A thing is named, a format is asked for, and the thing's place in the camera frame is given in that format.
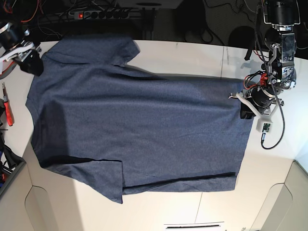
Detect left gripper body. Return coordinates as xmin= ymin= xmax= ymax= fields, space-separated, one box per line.
xmin=229 ymin=87 xmax=284 ymax=119

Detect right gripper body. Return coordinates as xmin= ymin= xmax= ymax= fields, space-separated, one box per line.
xmin=0 ymin=42 xmax=41 ymax=74

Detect blue t-shirt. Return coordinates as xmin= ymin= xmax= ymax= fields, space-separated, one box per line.
xmin=26 ymin=35 xmax=252 ymax=203

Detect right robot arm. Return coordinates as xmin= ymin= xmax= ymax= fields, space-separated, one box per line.
xmin=0 ymin=0 xmax=256 ymax=76

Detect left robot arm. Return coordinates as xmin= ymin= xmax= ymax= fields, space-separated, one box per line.
xmin=240 ymin=0 xmax=300 ymax=119

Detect black power strip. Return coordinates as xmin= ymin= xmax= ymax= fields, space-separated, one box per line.
xmin=68 ymin=8 xmax=145 ymax=21

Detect grey storage bin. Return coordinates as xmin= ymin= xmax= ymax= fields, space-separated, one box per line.
xmin=0 ymin=138 xmax=26 ymax=200

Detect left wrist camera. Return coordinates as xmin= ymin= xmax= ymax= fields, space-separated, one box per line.
xmin=256 ymin=116 xmax=272 ymax=141

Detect black braided right cable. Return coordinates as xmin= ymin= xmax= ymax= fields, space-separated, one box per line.
xmin=252 ymin=0 xmax=287 ymax=150

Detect red handled cutters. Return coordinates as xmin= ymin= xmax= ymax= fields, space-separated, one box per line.
xmin=2 ymin=83 xmax=14 ymax=127

